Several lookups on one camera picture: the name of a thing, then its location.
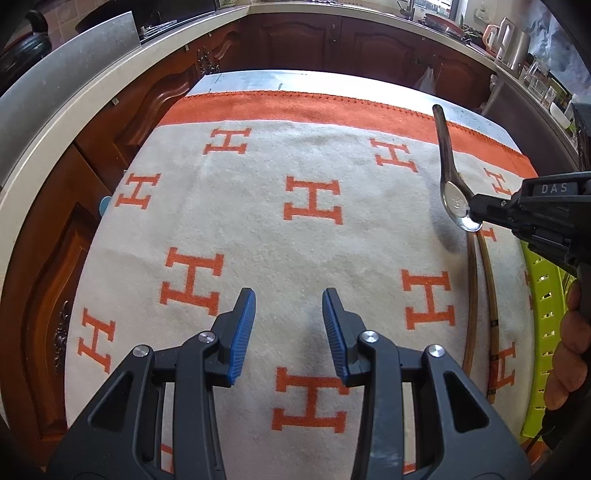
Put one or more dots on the light blue plastic cap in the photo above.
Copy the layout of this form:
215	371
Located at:
105	206

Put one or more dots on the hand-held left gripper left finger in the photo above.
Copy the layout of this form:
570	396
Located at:
240	341

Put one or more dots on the brown wooden kitchen cabinets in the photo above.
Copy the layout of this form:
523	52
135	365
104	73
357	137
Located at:
323	46

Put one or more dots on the glass jar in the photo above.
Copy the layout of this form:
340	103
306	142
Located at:
539	78

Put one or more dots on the white kitchen countertop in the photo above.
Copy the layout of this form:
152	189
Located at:
115	92

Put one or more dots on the green plastic utensil tray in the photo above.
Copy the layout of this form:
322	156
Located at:
540	300

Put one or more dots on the grey side cabinet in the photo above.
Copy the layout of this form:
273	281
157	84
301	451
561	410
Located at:
517	120

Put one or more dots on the gold-banded wooden chopstick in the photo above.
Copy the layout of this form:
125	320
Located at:
493	304

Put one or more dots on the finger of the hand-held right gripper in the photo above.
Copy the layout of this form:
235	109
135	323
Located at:
498	207
549	244

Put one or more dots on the plain brown wooden chopstick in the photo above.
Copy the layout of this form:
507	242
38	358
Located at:
474	295

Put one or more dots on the person's right hand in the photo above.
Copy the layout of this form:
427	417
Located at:
572	369

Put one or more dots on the red frying pan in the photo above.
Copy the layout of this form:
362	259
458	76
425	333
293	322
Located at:
441	23

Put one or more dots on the white plastic bag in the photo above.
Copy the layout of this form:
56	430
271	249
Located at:
425	81

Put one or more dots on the steel kitchen faucet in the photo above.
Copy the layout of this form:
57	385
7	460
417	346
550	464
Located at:
406	8

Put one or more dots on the white bowl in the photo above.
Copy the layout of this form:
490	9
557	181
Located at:
561	113

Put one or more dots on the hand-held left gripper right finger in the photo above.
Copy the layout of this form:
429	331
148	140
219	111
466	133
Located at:
336	346

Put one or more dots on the black red pressure cooker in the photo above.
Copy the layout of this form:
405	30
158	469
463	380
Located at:
27	46

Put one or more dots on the orange grey printed blanket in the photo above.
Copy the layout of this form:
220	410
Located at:
258	258

